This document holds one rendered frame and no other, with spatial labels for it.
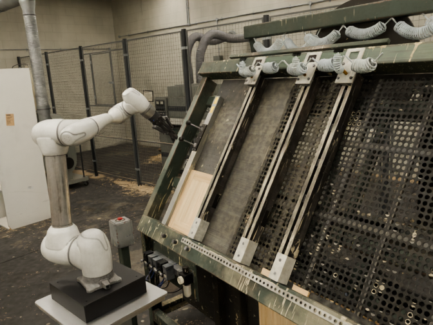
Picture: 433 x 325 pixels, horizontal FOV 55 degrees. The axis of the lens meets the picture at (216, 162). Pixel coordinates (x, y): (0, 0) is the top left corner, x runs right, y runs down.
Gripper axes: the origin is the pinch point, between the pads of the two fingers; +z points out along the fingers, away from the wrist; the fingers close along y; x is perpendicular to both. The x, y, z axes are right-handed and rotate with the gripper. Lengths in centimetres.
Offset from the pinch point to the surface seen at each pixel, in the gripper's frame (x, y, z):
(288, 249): 99, -46, 33
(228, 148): 20.3, -28.3, 19.3
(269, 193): 65, -45, 27
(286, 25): -64, -91, 15
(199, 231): 56, 8, 34
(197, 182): 18.5, 4.8, 29.0
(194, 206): 33.3, 10.4, 32.8
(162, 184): -1.3, 35.9, 26.7
